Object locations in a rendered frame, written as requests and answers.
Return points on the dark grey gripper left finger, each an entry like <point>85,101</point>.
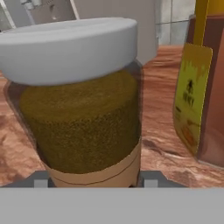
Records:
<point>35,178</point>

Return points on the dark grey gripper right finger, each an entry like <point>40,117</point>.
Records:
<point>154,178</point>

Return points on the cinnamon jar with white lid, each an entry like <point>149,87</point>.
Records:
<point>78,116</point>

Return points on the honey bottle with yellow label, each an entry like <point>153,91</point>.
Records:
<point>214,102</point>

